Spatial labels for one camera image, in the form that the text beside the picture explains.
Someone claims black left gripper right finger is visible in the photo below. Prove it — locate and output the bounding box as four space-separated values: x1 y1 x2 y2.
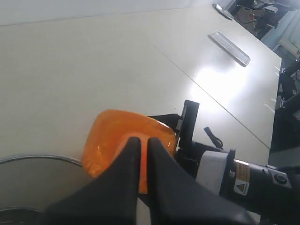
148 138 255 225

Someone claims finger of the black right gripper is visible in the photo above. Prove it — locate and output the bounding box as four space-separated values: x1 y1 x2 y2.
179 100 199 145

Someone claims silver table cable grommet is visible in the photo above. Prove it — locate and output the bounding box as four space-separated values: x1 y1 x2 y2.
208 31 251 67

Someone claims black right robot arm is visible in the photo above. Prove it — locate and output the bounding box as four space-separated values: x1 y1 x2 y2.
153 100 300 225

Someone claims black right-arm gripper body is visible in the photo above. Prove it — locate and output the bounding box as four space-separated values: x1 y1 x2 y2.
145 114 235 194

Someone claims round silver table grommet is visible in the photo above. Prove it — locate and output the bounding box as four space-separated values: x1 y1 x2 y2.
212 3 234 20

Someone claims orange pump soap bottle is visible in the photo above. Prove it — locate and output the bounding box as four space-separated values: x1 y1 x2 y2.
81 109 178 194

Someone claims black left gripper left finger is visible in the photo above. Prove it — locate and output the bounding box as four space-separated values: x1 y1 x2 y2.
44 149 139 225

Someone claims steel mesh strainer basket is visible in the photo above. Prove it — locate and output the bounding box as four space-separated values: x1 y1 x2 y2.
0 155 93 225

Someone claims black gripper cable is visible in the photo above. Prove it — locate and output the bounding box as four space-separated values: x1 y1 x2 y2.
203 126 224 149

